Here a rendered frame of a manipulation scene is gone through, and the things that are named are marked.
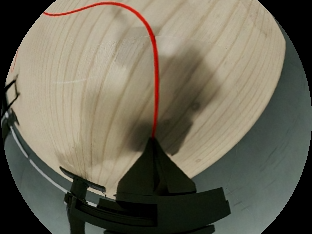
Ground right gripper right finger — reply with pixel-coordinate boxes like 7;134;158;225
153;138;197;196

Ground black disc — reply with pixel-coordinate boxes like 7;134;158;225
1;80;16;120

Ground thin red cable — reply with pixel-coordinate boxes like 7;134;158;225
49;2;159;141

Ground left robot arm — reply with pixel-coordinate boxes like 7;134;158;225
1;108;19;146

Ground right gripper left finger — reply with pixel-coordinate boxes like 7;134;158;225
116;137;154;195

